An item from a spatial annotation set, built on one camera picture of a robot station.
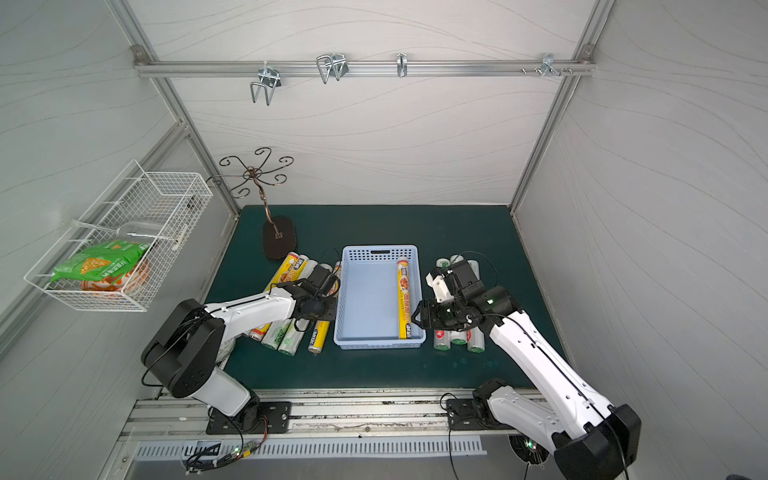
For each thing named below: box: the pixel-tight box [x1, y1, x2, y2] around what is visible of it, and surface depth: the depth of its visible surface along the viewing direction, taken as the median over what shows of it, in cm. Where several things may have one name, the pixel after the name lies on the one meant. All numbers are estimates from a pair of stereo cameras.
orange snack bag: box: [81, 260, 148, 291], surface depth 59 cm
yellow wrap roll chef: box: [398, 259, 412, 340], surface depth 93 cm
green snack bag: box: [50, 240, 151, 285], surface depth 56 cm
